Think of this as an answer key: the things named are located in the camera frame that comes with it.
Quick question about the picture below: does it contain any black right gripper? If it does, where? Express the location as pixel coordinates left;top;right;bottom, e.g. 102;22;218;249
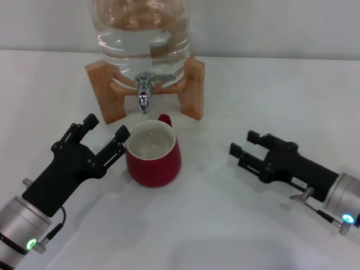
229;129;340;203

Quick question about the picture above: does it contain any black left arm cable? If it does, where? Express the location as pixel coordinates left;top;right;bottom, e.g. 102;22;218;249
35;206;67;254

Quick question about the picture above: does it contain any chrome faucet with lever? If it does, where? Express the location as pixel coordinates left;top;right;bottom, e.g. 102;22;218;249
134;71;177;115

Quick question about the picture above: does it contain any red ceramic cup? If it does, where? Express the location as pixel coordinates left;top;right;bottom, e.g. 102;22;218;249
125;114;183;188

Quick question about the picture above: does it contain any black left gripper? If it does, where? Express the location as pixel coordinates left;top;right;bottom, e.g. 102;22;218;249
21;113;132;218

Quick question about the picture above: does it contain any clear glass water jar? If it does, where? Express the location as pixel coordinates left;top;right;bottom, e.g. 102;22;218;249
90;0;194;87

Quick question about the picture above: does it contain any wooden jar stand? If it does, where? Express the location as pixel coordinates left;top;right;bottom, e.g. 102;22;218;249
84;56;205;125

